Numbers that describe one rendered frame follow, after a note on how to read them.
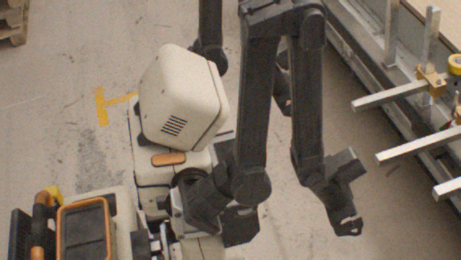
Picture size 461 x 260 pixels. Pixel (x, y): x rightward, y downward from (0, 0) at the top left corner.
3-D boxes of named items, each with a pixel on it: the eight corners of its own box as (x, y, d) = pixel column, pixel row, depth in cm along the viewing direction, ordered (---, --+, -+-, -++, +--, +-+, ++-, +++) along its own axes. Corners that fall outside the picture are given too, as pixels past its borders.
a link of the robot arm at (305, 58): (276, -17, 90) (295, 17, 82) (309, -22, 90) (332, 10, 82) (287, 160, 119) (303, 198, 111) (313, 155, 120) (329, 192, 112)
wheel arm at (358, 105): (355, 115, 180) (355, 105, 177) (350, 109, 182) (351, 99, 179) (463, 81, 185) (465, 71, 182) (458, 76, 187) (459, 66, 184)
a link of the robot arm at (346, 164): (290, 150, 116) (302, 181, 110) (337, 122, 113) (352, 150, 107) (314, 178, 124) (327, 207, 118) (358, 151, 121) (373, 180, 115)
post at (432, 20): (419, 120, 198) (432, 9, 165) (415, 114, 200) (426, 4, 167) (427, 118, 198) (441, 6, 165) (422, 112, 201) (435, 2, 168)
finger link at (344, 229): (365, 211, 129) (351, 194, 123) (374, 236, 124) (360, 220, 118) (340, 224, 131) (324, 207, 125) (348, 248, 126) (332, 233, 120)
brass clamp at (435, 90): (431, 99, 181) (433, 87, 177) (412, 76, 191) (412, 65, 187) (446, 94, 182) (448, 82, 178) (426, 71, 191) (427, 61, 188)
